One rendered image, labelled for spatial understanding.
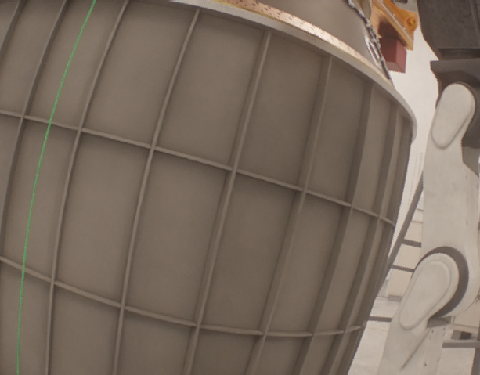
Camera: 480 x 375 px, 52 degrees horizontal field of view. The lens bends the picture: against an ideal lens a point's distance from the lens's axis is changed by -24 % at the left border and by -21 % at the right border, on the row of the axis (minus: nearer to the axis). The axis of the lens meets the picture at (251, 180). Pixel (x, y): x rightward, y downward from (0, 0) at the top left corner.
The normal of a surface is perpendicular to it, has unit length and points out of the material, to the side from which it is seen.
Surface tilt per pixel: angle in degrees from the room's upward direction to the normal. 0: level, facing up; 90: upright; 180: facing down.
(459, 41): 122
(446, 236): 90
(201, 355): 90
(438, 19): 100
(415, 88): 90
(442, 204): 90
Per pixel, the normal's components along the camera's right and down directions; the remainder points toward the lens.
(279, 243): 0.56, 0.07
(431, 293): -0.66, -0.22
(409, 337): -0.79, 0.18
